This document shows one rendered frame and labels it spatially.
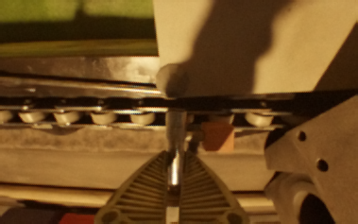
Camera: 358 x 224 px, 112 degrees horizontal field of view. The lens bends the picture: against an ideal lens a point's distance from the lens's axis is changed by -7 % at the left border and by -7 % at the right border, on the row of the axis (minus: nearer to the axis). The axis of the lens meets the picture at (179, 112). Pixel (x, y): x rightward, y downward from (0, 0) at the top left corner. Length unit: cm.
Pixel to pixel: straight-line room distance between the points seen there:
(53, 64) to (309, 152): 37
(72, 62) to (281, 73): 28
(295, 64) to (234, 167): 26
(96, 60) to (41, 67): 9
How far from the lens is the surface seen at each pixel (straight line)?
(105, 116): 23
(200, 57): 17
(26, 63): 30
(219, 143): 17
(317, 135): 23
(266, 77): 20
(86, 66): 24
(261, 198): 49
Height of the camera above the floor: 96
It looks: 60 degrees down
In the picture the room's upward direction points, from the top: 179 degrees counter-clockwise
